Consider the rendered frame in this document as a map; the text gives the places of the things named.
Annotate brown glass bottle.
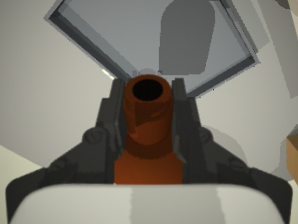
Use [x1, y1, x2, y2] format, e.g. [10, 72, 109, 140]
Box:
[114, 74, 183, 185]

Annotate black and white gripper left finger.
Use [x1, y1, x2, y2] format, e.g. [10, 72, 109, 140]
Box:
[5, 78, 127, 224]

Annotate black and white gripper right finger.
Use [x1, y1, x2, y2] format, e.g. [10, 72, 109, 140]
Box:
[171, 78, 293, 224]

